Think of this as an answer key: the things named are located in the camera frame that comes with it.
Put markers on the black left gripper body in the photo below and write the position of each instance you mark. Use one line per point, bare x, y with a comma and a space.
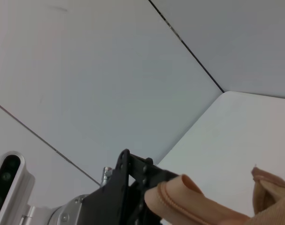
109, 204

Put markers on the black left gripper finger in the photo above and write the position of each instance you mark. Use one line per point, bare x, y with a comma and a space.
140, 208
154, 174

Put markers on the khaki canvas food bag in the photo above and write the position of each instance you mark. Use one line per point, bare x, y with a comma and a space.
184, 199

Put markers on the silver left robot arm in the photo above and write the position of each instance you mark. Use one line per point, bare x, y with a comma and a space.
67, 213

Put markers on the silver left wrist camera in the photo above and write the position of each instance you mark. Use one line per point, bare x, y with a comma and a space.
8, 187

